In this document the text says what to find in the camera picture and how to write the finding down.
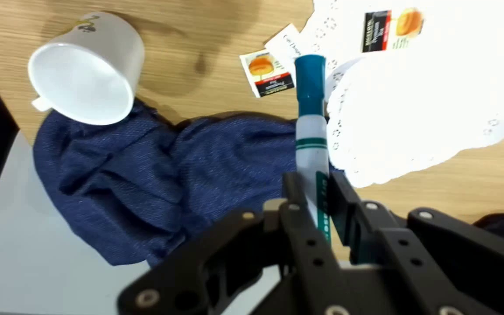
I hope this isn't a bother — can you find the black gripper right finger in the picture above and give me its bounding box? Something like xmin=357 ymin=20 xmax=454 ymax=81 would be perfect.
xmin=328 ymin=169 xmax=504 ymax=315

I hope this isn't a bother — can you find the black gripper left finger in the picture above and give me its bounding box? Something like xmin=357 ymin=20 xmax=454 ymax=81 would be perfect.
xmin=118 ymin=171 xmax=349 ymax=315

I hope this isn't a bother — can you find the teal and white marker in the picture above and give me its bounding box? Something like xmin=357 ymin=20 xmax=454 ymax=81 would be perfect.
xmin=293 ymin=53 xmax=335 ymax=246

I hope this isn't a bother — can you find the white mug cup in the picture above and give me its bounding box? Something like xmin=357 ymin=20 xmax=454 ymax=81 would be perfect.
xmin=27 ymin=11 xmax=147 ymax=129

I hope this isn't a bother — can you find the dark blue cloth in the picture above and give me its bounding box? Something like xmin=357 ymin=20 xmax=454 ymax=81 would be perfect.
xmin=32 ymin=102 xmax=349 ymax=270

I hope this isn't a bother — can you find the white paper lace doily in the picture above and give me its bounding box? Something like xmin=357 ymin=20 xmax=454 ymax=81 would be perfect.
xmin=298 ymin=0 xmax=504 ymax=192

